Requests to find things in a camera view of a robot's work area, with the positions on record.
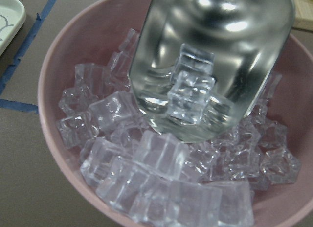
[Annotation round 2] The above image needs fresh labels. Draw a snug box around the wooden cutting board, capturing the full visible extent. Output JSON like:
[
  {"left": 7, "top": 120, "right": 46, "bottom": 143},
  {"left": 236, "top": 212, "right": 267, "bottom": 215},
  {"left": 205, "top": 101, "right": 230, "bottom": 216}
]
[{"left": 293, "top": 0, "right": 313, "bottom": 31}]

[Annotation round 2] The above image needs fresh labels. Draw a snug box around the stainless steel ice scoop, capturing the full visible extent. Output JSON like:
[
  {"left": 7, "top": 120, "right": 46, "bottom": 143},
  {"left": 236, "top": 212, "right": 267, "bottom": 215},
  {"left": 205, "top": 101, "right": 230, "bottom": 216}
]
[{"left": 128, "top": 0, "right": 295, "bottom": 143}]

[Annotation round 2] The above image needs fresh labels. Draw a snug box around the pink bowl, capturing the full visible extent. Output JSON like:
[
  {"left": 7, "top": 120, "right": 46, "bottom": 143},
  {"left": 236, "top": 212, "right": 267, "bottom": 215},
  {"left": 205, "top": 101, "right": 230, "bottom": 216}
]
[{"left": 38, "top": 0, "right": 313, "bottom": 227}]

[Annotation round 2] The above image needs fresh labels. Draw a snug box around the pile of ice cubes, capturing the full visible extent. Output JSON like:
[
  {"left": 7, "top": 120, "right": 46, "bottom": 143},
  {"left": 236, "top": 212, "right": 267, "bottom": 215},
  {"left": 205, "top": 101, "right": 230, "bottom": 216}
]
[{"left": 56, "top": 29, "right": 301, "bottom": 227}]

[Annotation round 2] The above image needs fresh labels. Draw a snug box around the cream serving tray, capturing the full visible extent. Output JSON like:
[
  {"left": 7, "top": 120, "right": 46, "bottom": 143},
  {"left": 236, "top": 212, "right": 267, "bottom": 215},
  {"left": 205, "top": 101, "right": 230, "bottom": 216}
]
[{"left": 0, "top": 0, "right": 26, "bottom": 55}]

